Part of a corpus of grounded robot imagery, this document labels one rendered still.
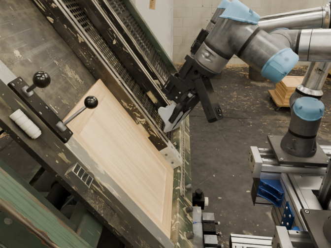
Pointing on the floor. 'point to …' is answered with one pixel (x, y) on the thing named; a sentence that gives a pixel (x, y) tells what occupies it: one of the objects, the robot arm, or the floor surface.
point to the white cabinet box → (159, 20)
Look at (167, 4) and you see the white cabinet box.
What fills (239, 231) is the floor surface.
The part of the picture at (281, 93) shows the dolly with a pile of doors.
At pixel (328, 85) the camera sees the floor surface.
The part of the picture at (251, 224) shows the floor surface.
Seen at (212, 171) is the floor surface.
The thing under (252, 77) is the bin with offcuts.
